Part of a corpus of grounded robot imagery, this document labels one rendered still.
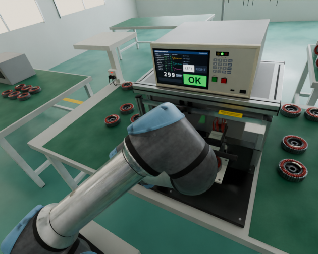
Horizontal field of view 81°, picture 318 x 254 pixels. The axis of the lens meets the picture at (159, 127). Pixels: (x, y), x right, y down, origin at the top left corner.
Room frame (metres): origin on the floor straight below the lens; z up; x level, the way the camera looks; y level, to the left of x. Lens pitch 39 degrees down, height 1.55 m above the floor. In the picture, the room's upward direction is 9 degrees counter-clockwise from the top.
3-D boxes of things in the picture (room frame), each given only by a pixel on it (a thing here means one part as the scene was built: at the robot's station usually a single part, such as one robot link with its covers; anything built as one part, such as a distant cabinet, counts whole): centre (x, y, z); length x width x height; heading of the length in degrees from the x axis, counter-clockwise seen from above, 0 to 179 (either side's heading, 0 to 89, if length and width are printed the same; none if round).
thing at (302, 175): (0.49, -0.58, 0.77); 0.11 x 0.11 x 0.04
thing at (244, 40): (0.90, -0.31, 1.22); 0.44 x 0.39 x 0.20; 56
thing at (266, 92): (0.91, -0.30, 1.09); 0.68 x 0.44 x 0.05; 56
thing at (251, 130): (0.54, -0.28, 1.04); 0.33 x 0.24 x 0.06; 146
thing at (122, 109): (1.24, 0.22, 0.77); 0.11 x 0.11 x 0.04
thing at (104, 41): (1.63, 0.31, 0.98); 0.37 x 0.35 x 0.46; 56
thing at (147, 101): (0.73, -0.17, 1.03); 0.62 x 0.01 x 0.03; 56
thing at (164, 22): (4.51, -0.39, 0.37); 2.10 x 0.90 x 0.75; 56
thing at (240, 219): (0.66, -0.13, 0.76); 0.64 x 0.47 x 0.02; 56
